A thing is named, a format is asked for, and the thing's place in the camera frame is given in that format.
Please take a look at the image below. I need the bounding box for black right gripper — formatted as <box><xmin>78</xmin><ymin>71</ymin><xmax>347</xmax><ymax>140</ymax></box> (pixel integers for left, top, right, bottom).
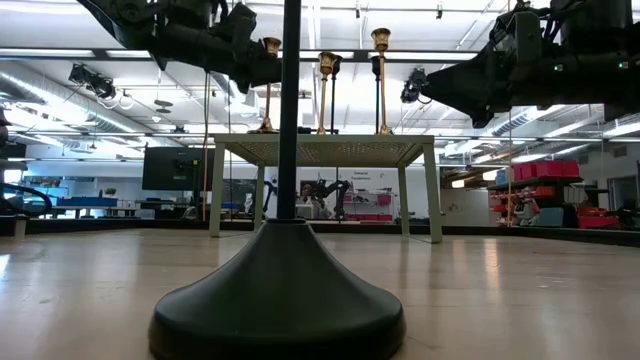
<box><xmin>420</xmin><ymin>8</ymin><xmax>567</xmax><ymax>130</ymax></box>

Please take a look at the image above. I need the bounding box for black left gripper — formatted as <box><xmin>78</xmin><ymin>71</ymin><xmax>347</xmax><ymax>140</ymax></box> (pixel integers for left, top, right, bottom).
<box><xmin>159</xmin><ymin>2</ymin><xmax>284</xmax><ymax>95</ymax></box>

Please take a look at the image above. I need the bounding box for gold candlestick holder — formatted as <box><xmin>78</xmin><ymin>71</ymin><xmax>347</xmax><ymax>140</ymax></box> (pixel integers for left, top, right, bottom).
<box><xmin>248</xmin><ymin>36</ymin><xmax>283</xmax><ymax>135</ymax></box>
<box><xmin>314</xmin><ymin>50</ymin><xmax>338</xmax><ymax>136</ymax></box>
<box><xmin>370</xmin><ymin>27</ymin><xmax>395</xmax><ymax>136</ymax></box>

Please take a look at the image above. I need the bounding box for black candlestick holder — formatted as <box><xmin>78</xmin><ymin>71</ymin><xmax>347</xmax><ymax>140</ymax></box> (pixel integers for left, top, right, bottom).
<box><xmin>298</xmin><ymin>53</ymin><xmax>345</xmax><ymax>136</ymax></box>
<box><xmin>147</xmin><ymin>0</ymin><xmax>406</xmax><ymax>360</ymax></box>
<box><xmin>368</xmin><ymin>54</ymin><xmax>384</xmax><ymax>136</ymax></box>

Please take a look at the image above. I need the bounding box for black ceiling spotlight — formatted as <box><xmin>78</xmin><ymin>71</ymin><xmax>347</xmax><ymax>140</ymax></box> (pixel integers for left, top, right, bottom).
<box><xmin>399</xmin><ymin>67</ymin><xmax>430</xmax><ymax>105</ymax></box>
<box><xmin>68</xmin><ymin>62</ymin><xmax>117</xmax><ymax>101</ymax></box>

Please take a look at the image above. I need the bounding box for pale green perforated metal shelf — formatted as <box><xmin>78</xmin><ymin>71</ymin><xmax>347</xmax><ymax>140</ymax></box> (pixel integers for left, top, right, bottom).
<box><xmin>208</xmin><ymin>132</ymin><xmax>444</xmax><ymax>245</ymax></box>

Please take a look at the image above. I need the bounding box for shelf with red bins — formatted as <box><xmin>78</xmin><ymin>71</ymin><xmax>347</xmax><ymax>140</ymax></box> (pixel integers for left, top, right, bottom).
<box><xmin>487</xmin><ymin>159</ymin><xmax>586</xmax><ymax>229</ymax></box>

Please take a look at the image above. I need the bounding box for person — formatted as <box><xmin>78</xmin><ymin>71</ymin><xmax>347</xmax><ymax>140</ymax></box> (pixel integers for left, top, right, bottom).
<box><xmin>297</xmin><ymin>182</ymin><xmax>324</xmax><ymax>220</ymax></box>

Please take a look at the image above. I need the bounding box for white rack with red bins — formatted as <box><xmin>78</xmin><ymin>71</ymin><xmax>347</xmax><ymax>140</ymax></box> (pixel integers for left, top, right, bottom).
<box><xmin>344</xmin><ymin>192</ymin><xmax>394</xmax><ymax>222</ymax></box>

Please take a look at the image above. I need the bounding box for red storage bin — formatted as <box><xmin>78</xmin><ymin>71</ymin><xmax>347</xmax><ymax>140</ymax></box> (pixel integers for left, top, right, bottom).
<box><xmin>577</xmin><ymin>207</ymin><xmax>621</xmax><ymax>230</ymax></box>

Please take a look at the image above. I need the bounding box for blue table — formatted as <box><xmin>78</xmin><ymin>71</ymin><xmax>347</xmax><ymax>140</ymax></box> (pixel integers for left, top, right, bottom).
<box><xmin>55</xmin><ymin>196</ymin><xmax>120</xmax><ymax>219</ymax></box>

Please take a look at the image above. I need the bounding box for black wall monitor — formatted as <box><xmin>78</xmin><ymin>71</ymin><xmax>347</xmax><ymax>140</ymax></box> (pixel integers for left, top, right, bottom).
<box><xmin>141</xmin><ymin>146</ymin><xmax>216</xmax><ymax>192</ymax></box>

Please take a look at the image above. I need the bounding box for black aluminium table frame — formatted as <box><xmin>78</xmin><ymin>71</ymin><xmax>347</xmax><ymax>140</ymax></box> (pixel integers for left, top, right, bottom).
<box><xmin>0</xmin><ymin>214</ymin><xmax>640</xmax><ymax>248</ymax></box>

